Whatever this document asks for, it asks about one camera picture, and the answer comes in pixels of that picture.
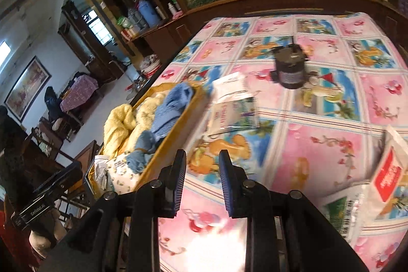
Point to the green white packet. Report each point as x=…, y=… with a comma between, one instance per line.
x=347, y=211

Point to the green bag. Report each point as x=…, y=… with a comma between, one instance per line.
x=124, y=22

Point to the small white bottle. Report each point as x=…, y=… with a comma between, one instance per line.
x=171, y=9

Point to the person's left hand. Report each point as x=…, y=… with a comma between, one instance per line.
x=44, y=237

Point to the clear plastic packet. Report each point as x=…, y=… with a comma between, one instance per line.
x=232, y=117

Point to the wooden chair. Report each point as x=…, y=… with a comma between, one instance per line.
x=86, y=154

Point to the white plastic bucket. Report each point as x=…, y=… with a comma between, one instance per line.
x=151, y=68

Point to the framed wall picture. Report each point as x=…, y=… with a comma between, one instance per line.
x=27, y=88

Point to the clear water bottle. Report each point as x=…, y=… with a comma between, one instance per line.
x=135, y=18

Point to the printed pink tablecloth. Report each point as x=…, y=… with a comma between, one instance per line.
x=318, y=147

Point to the person's red clothing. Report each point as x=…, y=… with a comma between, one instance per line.
x=12, y=237

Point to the blue water jug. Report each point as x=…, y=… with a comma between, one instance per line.
x=149, y=12

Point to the ceiling light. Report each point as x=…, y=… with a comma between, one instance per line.
x=4, y=50

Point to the metal kettle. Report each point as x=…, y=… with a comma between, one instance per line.
x=140, y=84

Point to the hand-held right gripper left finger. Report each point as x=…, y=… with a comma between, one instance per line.
x=178, y=182

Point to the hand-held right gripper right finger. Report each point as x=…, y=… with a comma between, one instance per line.
x=227, y=186

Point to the table with purple cloth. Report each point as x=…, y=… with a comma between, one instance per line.
x=78, y=92

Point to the dark wooden wardrobe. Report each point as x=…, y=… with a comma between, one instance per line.
x=79, y=45

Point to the cardboard box with yellow tape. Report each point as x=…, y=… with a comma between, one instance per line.
x=178, y=131

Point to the white flat packet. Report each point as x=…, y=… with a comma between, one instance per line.
x=231, y=85

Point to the white dotted packet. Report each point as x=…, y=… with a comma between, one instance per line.
x=124, y=174

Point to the window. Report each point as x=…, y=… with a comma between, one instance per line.
x=95, y=26

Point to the red white packet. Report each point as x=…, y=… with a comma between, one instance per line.
x=390, y=173

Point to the blue towel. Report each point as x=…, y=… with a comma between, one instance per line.
x=169, y=112

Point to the dark round jar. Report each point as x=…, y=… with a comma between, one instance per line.
x=290, y=68

